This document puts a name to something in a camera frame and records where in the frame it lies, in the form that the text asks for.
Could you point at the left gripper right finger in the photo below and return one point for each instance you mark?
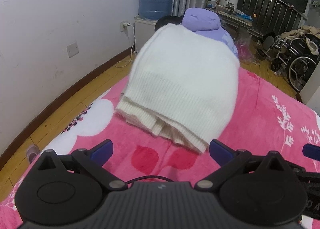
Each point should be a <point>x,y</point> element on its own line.
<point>240,170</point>

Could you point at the white water dispenser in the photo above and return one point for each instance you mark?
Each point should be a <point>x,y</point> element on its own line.
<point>144,30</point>

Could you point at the pink floral blanket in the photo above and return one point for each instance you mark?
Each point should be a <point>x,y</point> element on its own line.
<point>161,175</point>

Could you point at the black garment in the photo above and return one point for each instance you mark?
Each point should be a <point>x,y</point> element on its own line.
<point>176,20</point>

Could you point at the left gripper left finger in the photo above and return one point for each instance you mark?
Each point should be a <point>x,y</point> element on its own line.
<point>82,170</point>

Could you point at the metal railing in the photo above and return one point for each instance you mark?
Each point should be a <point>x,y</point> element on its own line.
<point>274,16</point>

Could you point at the wheelchair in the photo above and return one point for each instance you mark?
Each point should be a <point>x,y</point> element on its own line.
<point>292,59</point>

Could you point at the pink plastic bag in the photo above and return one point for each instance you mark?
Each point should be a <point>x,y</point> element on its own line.
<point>242,43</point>

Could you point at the wall switch plate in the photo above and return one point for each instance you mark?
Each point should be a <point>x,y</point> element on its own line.
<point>72,49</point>

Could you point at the beige clothes pile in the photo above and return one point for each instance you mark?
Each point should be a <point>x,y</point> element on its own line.
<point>309,34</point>

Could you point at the purple puffer jacket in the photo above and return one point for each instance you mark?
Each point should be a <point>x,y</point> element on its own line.
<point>207,23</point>

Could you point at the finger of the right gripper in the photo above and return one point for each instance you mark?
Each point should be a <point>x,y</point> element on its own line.
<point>311,151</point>

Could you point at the white knit sweater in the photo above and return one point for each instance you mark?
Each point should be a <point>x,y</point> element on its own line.
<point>182,86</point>

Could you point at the wall socket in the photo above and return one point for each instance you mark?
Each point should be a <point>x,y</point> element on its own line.
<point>124,25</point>

